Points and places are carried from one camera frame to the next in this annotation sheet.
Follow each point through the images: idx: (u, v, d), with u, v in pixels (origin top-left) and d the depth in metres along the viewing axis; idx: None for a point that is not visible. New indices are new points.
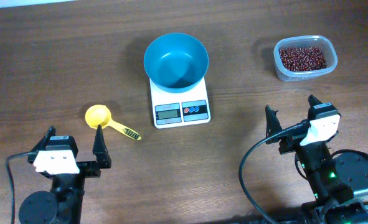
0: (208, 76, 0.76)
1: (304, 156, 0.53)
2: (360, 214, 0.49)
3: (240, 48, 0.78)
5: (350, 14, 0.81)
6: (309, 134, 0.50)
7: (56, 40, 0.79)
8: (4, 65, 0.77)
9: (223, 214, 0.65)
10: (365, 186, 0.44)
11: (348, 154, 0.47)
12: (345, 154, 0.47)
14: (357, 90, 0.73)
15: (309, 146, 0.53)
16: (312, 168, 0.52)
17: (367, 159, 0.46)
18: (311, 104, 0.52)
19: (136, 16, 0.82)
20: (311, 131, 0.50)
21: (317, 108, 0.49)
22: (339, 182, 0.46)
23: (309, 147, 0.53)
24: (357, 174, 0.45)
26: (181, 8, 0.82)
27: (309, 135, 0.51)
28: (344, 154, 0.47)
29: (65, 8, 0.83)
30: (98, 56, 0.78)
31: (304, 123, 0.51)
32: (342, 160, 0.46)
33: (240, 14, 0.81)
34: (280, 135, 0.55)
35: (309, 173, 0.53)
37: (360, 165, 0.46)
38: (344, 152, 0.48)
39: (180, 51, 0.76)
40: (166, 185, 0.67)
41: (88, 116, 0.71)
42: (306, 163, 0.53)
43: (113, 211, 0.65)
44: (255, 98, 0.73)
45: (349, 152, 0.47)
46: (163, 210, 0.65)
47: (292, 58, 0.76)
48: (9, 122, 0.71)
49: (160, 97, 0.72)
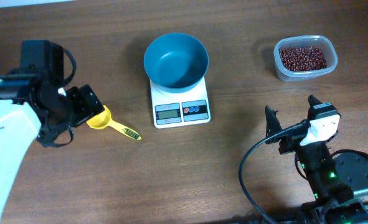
0: (208, 76, 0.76)
1: (304, 156, 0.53)
2: (361, 214, 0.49)
3: (240, 48, 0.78)
5: (350, 14, 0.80)
6: (310, 134, 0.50)
7: (56, 40, 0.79)
8: (5, 65, 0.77)
9: (223, 214, 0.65)
10: (364, 186, 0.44)
11: (347, 154, 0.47)
12: (345, 154, 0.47)
14: (357, 90, 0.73)
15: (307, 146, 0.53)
16: (311, 167, 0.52)
17: (367, 158, 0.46)
18: (310, 103, 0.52)
19: (135, 16, 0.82)
20: (311, 131, 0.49)
21: (317, 108, 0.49)
22: (339, 182, 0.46)
23: (308, 147, 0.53)
24: (357, 174, 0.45)
26: (181, 7, 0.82)
27: (310, 135, 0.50)
28: (343, 154, 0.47)
29: (65, 8, 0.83)
30: (98, 56, 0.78)
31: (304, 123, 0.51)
32: (342, 161, 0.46)
33: (240, 14, 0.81)
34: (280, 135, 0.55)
35: (309, 173, 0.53)
37: (360, 165, 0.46)
38: (344, 152, 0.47)
39: (180, 51, 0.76)
40: (166, 185, 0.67)
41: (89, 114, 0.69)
42: (306, 163, 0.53)
43: (113, 210, 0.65)
44: (255, 98, 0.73)
45: (348, 152, 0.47)
46: (163, 210, 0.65)
47: (293, 58, 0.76)
48: None
49: (161, 97, 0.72)
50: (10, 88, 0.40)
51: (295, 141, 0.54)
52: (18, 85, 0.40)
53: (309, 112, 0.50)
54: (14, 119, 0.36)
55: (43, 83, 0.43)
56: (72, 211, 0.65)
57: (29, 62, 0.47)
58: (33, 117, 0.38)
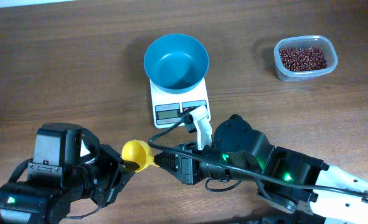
0: (208, 76, 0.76)
1: (194, 160, 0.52)
2: (297, 162, 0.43)
3: (240, 48, 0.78)
5: (352, 14, 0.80)
6: (197, 129, 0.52)
7: (56, 40, 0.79)
8: (4, 65, 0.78)
9: (223, 214, 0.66)
10: (253, 141, 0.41)
11: (240, 121, 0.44)
12: (238, 121, 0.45)
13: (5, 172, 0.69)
14: (358, 90, 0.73)
15: (207, 148, 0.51)
16: (216, 168, 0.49)
17: (258, 134, 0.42)
18: (188, 144, 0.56)
19: (135, 16, 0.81)
20: (197, 121, 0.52)
21: (191, 126, 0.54)
22: (231, 154, 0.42)
23: (190, 154, 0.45)
24: (238, 135, 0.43)
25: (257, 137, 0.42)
26: (181, 7, 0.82)
27: (198, 134, 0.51)
28: (236, 119, 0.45)
29: (64, 8, 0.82)
30: (98, 56, 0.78)
31: (208, 144, 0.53)
32: (220, 139, 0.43)
33: (240, 14, 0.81)
34: (188, 166, 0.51)
35: (210, 170, 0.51)
37: (247, 134, 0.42)
38: (238, 118, 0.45)
39: (180, 51, 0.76)
40: (166, 184, 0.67)
41: (133, 155, 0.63)
42: (196, 162, 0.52)
43: (113, 210, 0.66)
44: (255, 98, 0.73)
45: (242, 119, 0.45)
46: (163, 210, 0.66)
47: (293, 58, 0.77)
48: (10, 122, 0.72)
49: (162, 98, 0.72)
50: (31, 201, 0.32)
51: (197, 157, 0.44)
52: (32, 186, 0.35)
53: (188, 145, 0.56)
54: (53, 145, 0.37)
55: (103, 156, 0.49)
56: (73, 210, 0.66)
57: (45, 148, 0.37)
58: (59, 153, 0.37)
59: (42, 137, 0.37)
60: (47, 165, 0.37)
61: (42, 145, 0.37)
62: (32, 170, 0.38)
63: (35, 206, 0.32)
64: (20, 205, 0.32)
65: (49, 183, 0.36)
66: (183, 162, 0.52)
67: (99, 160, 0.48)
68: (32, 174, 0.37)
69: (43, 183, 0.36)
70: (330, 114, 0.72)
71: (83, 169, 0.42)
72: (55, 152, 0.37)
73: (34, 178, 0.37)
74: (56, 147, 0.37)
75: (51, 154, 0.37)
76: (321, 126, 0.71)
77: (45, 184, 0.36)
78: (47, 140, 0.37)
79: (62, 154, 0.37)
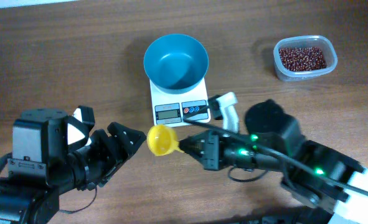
0: (208, 76, 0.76)
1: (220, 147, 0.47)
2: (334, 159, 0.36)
3: (240, 48, 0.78)
5: (352, 14, 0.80)
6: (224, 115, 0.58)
7: (56, 40, 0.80)
8: (4, 65, 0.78)
9: (223, 214, 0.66)
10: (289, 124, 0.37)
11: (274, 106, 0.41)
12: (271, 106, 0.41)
13: None
14: (357, 90, 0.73)
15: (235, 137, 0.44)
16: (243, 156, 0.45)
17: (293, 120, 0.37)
18: None
19: (135, 16, 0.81)
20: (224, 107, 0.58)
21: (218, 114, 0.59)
22: (261, 135, 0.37)
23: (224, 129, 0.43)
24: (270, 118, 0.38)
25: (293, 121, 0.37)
26: (181, 7, 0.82)
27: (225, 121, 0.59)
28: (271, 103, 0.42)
29: (64, 8, 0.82)
30: (98, 56, 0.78)
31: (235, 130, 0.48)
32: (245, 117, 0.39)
33: (240, 14, 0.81)
34: (213, 152, 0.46)
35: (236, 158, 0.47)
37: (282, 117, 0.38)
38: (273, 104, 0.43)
39: (180, 51, 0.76)
40: (166, 184, 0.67)
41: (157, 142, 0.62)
42: (221, 148, 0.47)
43: (113, 210, 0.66)
44: (254, 98, 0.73)
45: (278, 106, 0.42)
46: (163, 210, 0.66)
47: (292, 58, 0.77)
48: (10, 122, 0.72)
49: (161, 98, 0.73)
50: (12, 207, 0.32)
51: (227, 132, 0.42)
52: (14, 186, 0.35)
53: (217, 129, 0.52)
54: (32, 140, 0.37)
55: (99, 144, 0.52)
56: (72, 210, 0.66)
57: (24, 143, 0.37)
58: (40, 147, 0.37)
59: (20, 130, 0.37)
60: (29, 162, 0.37)
61: (21, 140, 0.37)
62: (12, 167, 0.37)
63: (15, 213, 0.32)
64: (0, 210, 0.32)
65: (33, 182, 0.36)
66: (208, 148, 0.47)
67: (94, 149, 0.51)
68: (14, 171, 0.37)
69: (27, 181, 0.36)
70: (330, 113, 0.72)
71: (74, 157, 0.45)
72: (36, 148, 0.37)
73: (17, 176, 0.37)
74: (36, 142, 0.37)
75: (32, 149, 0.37)
76: (321, 126, 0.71)
77: (29, 182, 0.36)
78: (27, 135, 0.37)
79: (43, 149, 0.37)
